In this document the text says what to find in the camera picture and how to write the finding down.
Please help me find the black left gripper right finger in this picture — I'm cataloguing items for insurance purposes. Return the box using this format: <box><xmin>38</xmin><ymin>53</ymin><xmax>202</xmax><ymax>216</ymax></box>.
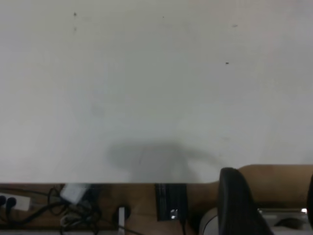
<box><xmin>307</xmin><ymin>172</ymin><xmax>313</xmax><ymax>209</ymax></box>

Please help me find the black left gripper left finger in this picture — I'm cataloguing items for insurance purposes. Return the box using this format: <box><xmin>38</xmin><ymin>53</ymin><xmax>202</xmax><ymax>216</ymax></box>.
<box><xmin>217</xmin><ymin>167</ymin><xmax>274</xmax><ymax>235</ymax></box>

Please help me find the white round housing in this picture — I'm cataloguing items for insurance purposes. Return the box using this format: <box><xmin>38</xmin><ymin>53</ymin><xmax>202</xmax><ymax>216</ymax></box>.
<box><xmin>199</xmin><ymin>208</ymin><xmax>221</xmax><ymax>235</ymax></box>

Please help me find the black aluminium extrusion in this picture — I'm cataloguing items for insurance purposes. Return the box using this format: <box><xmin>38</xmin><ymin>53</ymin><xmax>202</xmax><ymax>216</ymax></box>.
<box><xmin>155</xmin><ymin>183</ymin><xmax>189</xmax><ymax>222</ymax></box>

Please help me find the white power adapter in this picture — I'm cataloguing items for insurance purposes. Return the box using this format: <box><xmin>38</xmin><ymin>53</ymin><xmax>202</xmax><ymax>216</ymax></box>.
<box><xmin>60</xmin><ymin>184</ymin><xmax>92</xmax><ymax>205</ymax></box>

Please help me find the white power strip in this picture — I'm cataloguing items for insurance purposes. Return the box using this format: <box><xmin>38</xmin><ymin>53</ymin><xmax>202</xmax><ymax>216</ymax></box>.
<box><xmin>0</xmin><ymin>192</ymin><xmax>32</xmax><ymax>211</ymax></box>

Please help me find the silver white base plate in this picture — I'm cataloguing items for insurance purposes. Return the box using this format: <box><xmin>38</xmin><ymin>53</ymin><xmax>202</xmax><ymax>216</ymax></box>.
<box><xmin>256</xmin><ymin>208</ymin><xmax>313</xmax><ymax>235</ymax></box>

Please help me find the white metal bracket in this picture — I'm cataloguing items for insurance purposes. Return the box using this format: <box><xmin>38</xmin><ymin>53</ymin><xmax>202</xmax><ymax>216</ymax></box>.
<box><xmin>118</xmin><ymin>207</ymin><xmax>126</xmax><ymax>235</ymax></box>

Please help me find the grey coiled cable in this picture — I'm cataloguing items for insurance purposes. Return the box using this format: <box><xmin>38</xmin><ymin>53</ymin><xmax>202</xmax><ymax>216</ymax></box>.
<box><xmin>60</xmin><ymin>208</ymin><xmax>95</xmax><ymax>231</ymax></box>

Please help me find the black cable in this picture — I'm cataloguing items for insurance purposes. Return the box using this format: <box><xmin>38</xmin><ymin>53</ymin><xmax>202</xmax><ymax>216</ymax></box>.
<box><xmin>0</xmin><ymin>186</ymin><xmax>103</xmax><ymax>232</ymax></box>

